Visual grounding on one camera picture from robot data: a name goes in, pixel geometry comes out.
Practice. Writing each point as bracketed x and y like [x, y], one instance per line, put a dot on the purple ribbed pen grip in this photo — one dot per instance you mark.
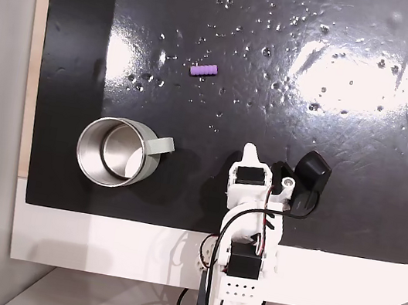
[203, 70]

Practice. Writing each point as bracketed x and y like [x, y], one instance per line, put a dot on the black oval camera box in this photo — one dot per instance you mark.
[312, 172]

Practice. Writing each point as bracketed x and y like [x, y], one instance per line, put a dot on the light wooden board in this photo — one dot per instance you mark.
[32, 53]

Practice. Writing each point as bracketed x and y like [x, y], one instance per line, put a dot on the glossy black mat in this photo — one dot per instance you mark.
[211, 13]

